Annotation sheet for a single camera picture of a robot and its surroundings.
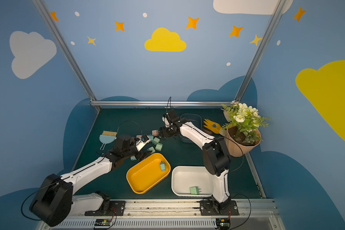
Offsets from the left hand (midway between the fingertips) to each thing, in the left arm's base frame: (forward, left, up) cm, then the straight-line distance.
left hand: (147, 143), depth 86 cm
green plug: (-24, -29, -9) cm, 39 cm away
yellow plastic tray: (-15, +2, -12) cm, 20 cm away
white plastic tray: (-15, -23, -14) cm, 31 cm away
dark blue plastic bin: (+26, -33, -6) cm, 42 cm away
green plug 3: (+7, -3, -9) cm, 12 cm away
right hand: (+10, -11, -1) cm, 14 cm away
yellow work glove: (+21, -46, -9) cm, 51 cm away
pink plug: (+15, -2, -11) cm, 19 cm away
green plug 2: (+3, -6, -10) cm, 12 cm away
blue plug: (-11, -10, -8) cm, 17 cm away
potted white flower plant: (+6, -57, +8) cm, 58 cm away
